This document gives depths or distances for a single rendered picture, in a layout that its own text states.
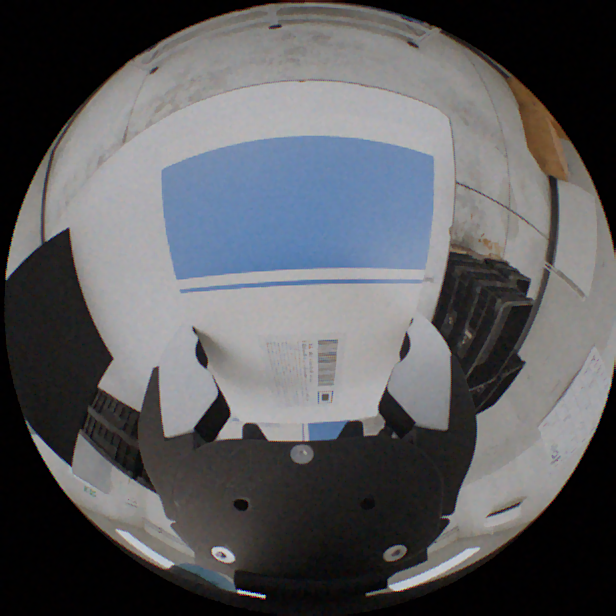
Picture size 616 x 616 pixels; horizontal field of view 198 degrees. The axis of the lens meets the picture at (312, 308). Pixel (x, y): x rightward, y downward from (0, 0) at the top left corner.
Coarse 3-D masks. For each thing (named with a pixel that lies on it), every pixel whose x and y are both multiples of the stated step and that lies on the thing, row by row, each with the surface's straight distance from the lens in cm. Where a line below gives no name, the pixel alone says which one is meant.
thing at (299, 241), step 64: (256, 128) 9; (320, 128) 8; (384, 128) 9; (192, 192) 9; (256, 192) 8; (320, 192) 8; (384, 192) 9; (192, 256) 10; (256, 256) 9; (320, 256) 8; (384, 256) 9; (192, 320) 11; (256, 320) 10; (320, 320) 10; (384, 320) 11; (256, 384) 14; (320, 384) 13; (384, 384) 15
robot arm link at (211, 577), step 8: (168, 568) 28; (176, 568) 28; (184, 568) 27; (192, 568) 28; (200, 568) 29; (184, 576) 26; (192, 576) 26; (200, 576) 26; (208, 576) 27; (216, 576) 28; (208, 584) 26; (216, 584) 26; (224, 584) 28; (232, 584) 29
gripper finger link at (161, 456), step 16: (144, 400) 9; (144, 416) 9; (160, 416) 8; (144, 432) 8; (160, 432) 8; (192, 432) 8; (144, 448) 8; (160, 448) 8; (176, 448) 7; (192, 448) 7; (144, 464) 8; (160, 464) 8; (176, 464) 7; (160, 480) 7; (160, 496) 7
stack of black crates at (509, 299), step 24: (456, 264) 79; (480, 264) 97; (456, 288) 74; (480, 288) 66; (504, 288) 76; (456, 312) 75; (480, 312) 67; (504, 312) 88; (528, 312) 86; (456, 336) 75; (480, 336) 68; (504, 336) 94; (480, 360) 98; (504, 360) 95; (480, 384) 92
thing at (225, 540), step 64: (256, 448) 6; (320, 448) 6; (384, 448) 6; (192, 512) 6; (256, 512) 6; (320, 512) 5; (384, 512) 6; (256, 576) 6; (320, 576) 6; (384, 576) 6
